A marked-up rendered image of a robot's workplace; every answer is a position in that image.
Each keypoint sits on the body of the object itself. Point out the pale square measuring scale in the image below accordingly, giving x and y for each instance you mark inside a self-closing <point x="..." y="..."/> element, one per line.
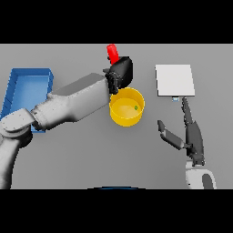
<point x="175" y="80"/>

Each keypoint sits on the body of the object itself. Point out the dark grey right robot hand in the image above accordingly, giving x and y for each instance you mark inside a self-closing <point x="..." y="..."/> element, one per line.
<point x="193" y="136"/>

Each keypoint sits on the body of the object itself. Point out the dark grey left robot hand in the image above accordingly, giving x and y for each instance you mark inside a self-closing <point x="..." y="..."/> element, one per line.
<point x="121" y="72"/>

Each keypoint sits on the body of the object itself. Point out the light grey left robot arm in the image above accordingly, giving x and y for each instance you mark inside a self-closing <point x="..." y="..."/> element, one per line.
<point x="75" y="98"/>

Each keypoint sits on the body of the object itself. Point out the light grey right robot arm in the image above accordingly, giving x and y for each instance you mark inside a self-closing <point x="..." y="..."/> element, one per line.
<point x="197" y="179"/>

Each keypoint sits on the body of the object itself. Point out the yellow bowl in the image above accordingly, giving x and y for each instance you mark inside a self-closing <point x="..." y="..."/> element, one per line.
<point x="126" y="109"/>

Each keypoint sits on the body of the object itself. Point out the blue tray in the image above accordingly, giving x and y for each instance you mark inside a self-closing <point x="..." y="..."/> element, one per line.
<point x="25" y="91"/>

